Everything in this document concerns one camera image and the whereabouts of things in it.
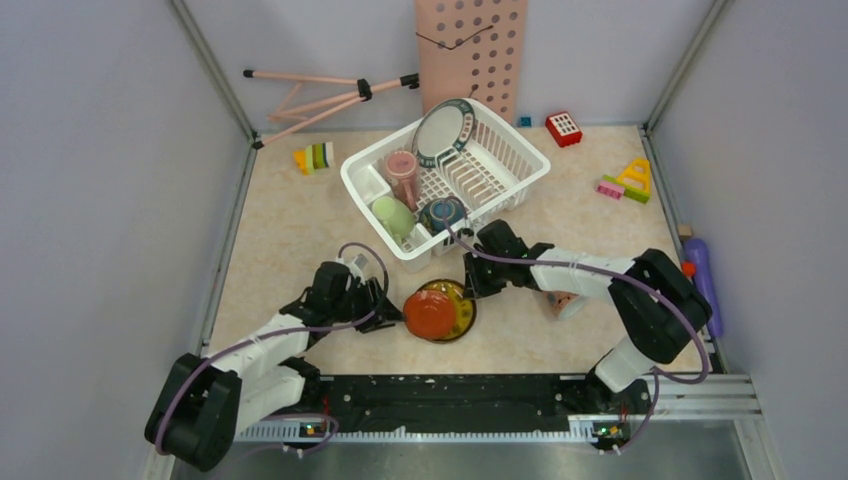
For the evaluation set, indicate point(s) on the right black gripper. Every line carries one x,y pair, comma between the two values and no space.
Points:
476,286

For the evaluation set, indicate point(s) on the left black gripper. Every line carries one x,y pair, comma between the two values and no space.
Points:
385,311

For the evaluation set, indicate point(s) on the yellow black plate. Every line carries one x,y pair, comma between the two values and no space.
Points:
465,308

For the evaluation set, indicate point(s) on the brown ceramic bowl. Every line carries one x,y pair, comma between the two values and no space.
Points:
438,213

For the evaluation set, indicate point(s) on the light green mug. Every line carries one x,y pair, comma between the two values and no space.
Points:
394,216

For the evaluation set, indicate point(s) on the salmon mug white interior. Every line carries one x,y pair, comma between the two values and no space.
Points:
564,304

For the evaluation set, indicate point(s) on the white plastic dish rack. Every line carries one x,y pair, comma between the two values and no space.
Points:
494,172

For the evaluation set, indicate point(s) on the pink patterned mug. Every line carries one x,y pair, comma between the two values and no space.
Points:
401,171

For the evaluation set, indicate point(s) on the white plate green rim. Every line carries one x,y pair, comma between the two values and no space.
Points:
444,130

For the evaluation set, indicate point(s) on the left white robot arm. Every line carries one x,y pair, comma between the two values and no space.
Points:
206,402

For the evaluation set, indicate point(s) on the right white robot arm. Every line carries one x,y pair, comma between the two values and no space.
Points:
659,307

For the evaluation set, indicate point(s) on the multicolour striped toy block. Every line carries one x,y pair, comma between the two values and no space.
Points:
315,157

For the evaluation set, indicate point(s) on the pink toy brick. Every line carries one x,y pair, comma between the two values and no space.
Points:
610,189

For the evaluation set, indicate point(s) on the red grid toy block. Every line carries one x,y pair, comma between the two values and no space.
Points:
563,129

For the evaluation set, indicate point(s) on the green toy brick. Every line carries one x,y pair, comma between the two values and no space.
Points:
642,196

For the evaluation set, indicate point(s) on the yellow triangular toy block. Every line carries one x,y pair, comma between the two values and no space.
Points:
637,175

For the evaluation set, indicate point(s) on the small wooden block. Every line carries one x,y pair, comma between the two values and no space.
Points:
684,232

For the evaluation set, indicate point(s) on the pink tripod stand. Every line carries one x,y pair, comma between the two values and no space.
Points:
303,115

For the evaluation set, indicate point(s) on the purple cylinder toy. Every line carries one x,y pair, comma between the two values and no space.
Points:
696,266

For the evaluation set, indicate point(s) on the pink perforated board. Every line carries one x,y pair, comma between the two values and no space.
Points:
471,49

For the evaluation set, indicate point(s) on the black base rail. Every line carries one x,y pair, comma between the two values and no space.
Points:
476,403

